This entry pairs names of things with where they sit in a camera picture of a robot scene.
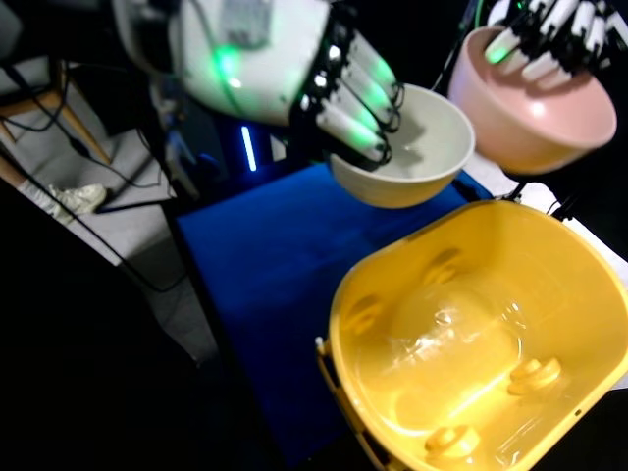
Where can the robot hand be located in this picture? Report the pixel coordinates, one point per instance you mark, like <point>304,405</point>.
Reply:
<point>554,29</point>
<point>255,64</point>

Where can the large pink bowl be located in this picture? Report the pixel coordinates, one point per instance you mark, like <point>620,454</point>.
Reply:
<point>535,127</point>

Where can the small pale grey bowl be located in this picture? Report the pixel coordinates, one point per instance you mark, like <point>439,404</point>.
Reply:
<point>422,167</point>

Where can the yellow plastic bucket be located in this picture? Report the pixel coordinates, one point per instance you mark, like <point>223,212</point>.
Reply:
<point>490,255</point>

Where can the blue table cloth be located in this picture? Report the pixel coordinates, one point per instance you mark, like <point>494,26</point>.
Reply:
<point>265,275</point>

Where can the white shoe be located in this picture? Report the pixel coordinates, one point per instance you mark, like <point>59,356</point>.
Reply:
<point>81,198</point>

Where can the wooden frame stand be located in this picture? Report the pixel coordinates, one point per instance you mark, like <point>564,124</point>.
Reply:
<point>73,125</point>

